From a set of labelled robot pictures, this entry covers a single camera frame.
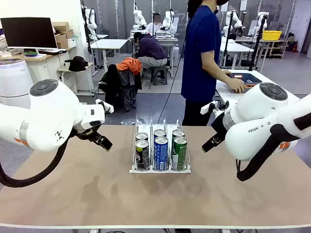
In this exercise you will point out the small white rolling table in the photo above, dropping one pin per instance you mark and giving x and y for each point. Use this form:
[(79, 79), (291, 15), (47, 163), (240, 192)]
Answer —
[(62, 70)]

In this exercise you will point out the black keyboard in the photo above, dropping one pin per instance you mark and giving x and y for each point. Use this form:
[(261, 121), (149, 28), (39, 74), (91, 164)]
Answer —
[(52, 51)]

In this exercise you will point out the white side table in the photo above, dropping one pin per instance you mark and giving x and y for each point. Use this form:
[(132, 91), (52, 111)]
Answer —
[(223, 93)]

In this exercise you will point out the green plate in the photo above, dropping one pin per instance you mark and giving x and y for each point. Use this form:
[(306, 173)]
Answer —
[(30, 53)]

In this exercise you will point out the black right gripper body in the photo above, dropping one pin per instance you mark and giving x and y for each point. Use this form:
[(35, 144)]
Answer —
[(219, 126)]

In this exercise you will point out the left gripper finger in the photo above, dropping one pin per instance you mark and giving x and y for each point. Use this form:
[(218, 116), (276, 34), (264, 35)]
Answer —
[(102, 145), (104, 140)]

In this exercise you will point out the white cylindrical air purifier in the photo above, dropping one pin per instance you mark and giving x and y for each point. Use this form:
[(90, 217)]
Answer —
[(12, 80)]

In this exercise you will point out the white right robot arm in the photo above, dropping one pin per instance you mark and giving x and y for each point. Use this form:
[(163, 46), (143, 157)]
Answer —
[(255, 114)]

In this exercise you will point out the grey plastic stool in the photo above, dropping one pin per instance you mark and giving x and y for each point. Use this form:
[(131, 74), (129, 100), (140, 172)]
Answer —
[(159, 74)]

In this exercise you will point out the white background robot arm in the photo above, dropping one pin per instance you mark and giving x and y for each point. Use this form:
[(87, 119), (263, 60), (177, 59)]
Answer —
[(168, 20), (261, 21), (91, 19), (139, 19), (230, 20)]

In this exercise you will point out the black computer monitor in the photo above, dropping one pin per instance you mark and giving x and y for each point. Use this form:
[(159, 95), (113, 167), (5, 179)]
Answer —
[(29, 32)]

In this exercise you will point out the long white background table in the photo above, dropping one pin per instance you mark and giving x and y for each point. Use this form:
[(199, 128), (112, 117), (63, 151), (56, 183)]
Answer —
[(238, 48)]

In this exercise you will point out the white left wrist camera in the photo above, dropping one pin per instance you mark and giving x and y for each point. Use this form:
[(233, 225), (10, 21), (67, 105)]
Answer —
[(103, 105)]

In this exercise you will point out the person's right hand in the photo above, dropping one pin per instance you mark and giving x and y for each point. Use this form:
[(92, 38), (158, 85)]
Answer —
[(237, 86)]

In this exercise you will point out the white background desk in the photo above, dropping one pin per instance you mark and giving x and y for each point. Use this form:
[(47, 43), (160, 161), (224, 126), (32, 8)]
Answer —
[(109, 43)]

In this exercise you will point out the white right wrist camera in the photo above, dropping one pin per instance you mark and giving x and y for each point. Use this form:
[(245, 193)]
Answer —
[(206, 109)]

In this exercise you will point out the chair with black jacket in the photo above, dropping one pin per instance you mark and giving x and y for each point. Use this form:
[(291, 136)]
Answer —
[(116, 87)]

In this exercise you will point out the person's right forearm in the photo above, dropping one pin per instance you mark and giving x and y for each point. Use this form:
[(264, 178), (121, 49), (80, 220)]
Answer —
[(216, 74)]

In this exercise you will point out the orange jacket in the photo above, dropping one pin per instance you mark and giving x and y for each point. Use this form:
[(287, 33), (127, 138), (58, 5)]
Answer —
[(130, 65)]

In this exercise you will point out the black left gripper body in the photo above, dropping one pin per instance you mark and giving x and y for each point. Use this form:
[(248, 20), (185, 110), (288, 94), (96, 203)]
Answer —
[(91, 136)]

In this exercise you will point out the seated person white shirt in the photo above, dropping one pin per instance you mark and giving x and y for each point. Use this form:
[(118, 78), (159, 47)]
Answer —
[(153, 25)]

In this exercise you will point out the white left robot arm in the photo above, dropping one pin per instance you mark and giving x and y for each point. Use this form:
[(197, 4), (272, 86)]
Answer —
[(48, 116)]

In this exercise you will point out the seated person dark hoodie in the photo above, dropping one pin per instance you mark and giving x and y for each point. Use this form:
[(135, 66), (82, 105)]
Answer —
[(150, 51)]

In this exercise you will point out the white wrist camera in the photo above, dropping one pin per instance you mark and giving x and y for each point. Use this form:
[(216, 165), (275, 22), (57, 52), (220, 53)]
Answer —
[(103, 105), (206, 109)]

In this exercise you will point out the person's left hand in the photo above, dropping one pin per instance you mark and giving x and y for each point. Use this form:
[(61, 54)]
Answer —
[(226, 72)]

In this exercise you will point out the red fire extinguisher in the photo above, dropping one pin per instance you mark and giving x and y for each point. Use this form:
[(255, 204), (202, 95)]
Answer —
[(294, 46)]

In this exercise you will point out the black cola can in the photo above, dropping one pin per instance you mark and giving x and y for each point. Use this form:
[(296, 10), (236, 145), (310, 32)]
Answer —
[(141, 136), (143, 157)]

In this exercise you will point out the yellow plastic crate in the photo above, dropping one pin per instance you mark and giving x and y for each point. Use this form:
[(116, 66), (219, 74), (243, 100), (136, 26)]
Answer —
[(272, 35)]

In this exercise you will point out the blue Pocari Sweat can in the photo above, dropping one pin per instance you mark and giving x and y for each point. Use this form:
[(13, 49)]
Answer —
[(160, 132), (160, 155)]

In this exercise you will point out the black tripod pole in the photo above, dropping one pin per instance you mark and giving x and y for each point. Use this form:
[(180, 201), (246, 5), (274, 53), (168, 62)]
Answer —
[(256, 41)]

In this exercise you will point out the person in blue shirt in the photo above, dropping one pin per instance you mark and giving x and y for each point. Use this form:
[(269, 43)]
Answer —
[(199, 60)]

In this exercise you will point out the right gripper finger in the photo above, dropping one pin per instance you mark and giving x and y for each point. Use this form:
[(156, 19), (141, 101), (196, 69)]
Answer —
[(210, 144), (217, 144)]

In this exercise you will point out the cardboard box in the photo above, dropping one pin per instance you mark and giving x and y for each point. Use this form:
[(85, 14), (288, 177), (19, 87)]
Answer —
[(60, 41), (60, 26)]

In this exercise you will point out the wooden shelf unit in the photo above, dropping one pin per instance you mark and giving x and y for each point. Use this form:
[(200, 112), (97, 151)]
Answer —
[(277, 48)]

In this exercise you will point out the green soda can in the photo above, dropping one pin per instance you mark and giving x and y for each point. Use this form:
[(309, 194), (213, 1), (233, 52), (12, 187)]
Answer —
[(178, 132), (181, 155)]

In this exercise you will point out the black cap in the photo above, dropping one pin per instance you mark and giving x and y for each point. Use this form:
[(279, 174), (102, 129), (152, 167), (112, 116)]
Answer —
[(76, 64)]

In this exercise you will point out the small white box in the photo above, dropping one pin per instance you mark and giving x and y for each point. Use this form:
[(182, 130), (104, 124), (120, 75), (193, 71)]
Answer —
[(72, 43)]

